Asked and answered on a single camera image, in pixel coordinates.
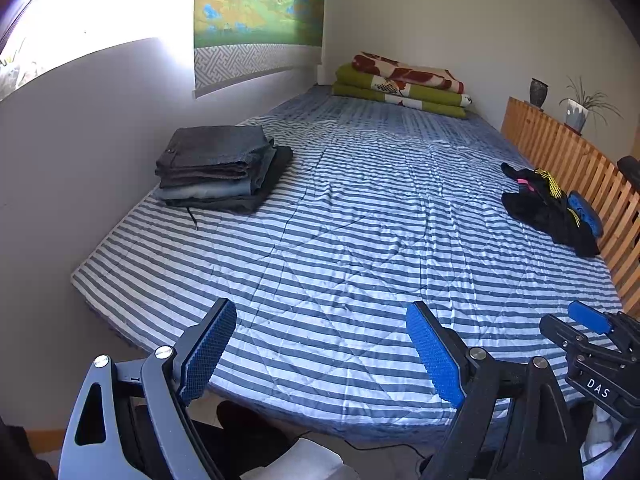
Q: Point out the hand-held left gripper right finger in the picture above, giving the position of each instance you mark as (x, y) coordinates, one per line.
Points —
(435, 355)

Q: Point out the black office chair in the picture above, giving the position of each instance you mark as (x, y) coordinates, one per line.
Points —
(630, 170)

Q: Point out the blue striped quilted bedspread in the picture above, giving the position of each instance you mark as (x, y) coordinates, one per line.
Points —
(350, 235)

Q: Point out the person's right hand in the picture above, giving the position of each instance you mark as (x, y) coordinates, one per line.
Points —
(602, 435)

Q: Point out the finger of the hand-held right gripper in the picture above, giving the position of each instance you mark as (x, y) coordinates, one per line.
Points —
(590, 317)
(565, 330)

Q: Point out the red floral folded blanket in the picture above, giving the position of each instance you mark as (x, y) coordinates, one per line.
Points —
(405, 72)

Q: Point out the grey checked pants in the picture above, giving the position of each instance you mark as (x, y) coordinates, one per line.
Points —
(215, 145)

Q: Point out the black garment pink stripes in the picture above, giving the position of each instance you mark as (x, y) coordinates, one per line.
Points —
(517, 177)

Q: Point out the folded blue jeans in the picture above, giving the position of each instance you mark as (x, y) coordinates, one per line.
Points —
(210, 190)

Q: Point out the green landscape wall poster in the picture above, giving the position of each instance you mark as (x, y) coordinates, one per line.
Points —
(250, 10)

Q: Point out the green folded blanket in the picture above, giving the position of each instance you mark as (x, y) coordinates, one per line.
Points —
(360, 87)

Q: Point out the dark ceramic vase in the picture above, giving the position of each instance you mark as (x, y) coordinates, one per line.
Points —
(538, 94)

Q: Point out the black yellow patterned garment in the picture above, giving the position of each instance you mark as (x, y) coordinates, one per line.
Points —
(550, 185)

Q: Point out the blue patterned garment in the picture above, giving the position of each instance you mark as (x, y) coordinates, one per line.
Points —
(587, 215)

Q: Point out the potted plant white pot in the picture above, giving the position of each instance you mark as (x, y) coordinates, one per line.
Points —
(575, 115)

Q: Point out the black velvet garment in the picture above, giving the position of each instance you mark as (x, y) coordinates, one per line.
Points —
(540, 215)

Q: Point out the stack of folded dark trousers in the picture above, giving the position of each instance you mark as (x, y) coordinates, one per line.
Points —
(272, 175)

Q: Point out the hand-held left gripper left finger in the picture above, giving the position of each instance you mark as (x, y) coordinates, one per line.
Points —
(210, 350)

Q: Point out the wooden slatted bed rail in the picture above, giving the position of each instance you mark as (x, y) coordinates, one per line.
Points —
(550, 145)

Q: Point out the white cloth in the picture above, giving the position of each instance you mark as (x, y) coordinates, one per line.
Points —
(305, 462)

